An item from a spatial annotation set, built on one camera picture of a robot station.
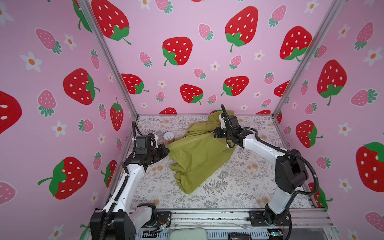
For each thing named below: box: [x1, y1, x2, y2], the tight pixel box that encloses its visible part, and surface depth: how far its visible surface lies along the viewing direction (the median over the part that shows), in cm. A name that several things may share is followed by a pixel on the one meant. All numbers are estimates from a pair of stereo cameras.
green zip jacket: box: [166, 110, 236, 194], surface depth 90 cm
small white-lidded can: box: [163, 131, 175, 145], surface depth 103 cm
